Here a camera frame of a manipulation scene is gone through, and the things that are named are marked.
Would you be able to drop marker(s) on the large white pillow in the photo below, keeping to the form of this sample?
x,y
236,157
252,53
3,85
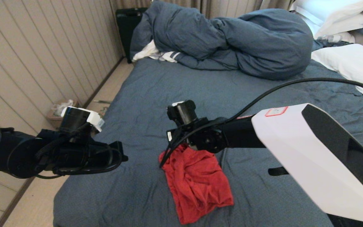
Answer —
x,y
358,66

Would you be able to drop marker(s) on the brown trash bin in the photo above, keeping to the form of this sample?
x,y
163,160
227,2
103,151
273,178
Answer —
x,y
53,121

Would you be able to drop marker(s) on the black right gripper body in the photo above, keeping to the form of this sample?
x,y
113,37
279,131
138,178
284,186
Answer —
x,y
206,135

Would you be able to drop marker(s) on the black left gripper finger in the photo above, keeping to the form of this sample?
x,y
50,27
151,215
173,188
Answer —
x,y
122,154

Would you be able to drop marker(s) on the white striped garment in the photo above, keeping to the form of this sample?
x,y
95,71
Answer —
x,y
146,52

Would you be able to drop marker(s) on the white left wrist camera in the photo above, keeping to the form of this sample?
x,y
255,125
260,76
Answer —
x,y
98,124

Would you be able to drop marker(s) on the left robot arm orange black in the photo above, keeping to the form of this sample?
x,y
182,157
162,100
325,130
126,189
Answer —
x,y
2,151

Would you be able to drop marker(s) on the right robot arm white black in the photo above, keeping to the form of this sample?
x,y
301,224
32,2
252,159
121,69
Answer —
x,y
310,151

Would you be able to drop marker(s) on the crumpled blue duvet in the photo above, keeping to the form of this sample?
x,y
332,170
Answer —
x,y
263,46

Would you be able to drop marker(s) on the black suitcase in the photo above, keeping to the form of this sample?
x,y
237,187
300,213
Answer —
x,y
126,30

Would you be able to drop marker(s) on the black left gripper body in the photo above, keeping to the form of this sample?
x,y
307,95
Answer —
x,y
74,154

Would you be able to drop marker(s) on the red printed t-shirt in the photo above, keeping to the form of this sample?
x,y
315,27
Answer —
x,y
197,183

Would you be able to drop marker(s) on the patterned slipper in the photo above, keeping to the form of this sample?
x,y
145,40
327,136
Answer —
x,y
102,111

